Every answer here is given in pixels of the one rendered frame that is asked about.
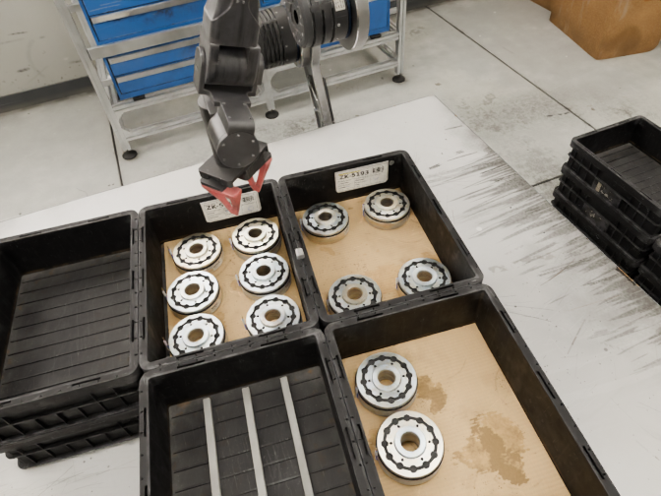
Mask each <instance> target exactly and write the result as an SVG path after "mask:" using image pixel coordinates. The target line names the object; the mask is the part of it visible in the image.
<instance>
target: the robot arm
mask: <svg viewBox="0 0 661 496"><path fill-rule="evenodd" d="M259 33H260V24H259V0H207V3H206V5H205V7H204V15H203V25H201V28H200V41H199V46H197V47H196V52H195V64H194V78H193V82H194V85H195V87H196V90H197V92H198V94H200V96H199V97H198V106H199V108H200V112H201V115H202V118H203V121H204V124H205V128H206V131H207V134H208V137H209V141H210V146H211V149H212V153H213V155H212V156H211V157H210V158H209V159H208V160H207V161H206V162H205V163H204V164H202V165H201V166H200V167H199V169H198V170H199V173H200V176H201V177H202V178H201V179H200V182H201V185H202V187H203V188H204V189H206V190H207V191H208V192H210V193H211V194H212V195H214V196H215V197H216V198H217V199H219V200H220V201H221V202H222V203H223V204H224V206H225V207H226V208H227V209H228V210H229V211H230V212H231V213H232V214H234V215H236V216H238V215H239V210H240V202H241V194H242V190H241V189H240V188H238V187H235V186H234V185H233V182H234V181H235V180H236V179H237V178H239V179H241V180H244V181H248V182H249V184H250V186H251V188H252V189H253V190H254V191H257V192H260V191H261V188H262V185H263V182H264V179H265V177H266V174H267V172H268V170H269V167H270V163H271V161H272V157H271V153H270V152H269V148H268V144H267V143H265V142H262V141H259V140H257V138H256V136H255V121H254V118H253V116H252V114H251V112H250V109H249V108H250V107H251V103H252V102H251V100H250V99H249V96H256V91H257V85H261V84H262V79H263V73H264V66H265V63H264V57H263V54H262V53H261V47H260V46H259V45H258V39H259ZM258 170H260V171H259V175H258V178H257V182H255V180H254V177H253V175H254V174H255V173H256V172H257V171H258ZM225 197H226V198H228V199H229V200H230V201H231V204H232V206H231V205H230V203H229V202H228V201H227V199H226V198H225Z"/></svg>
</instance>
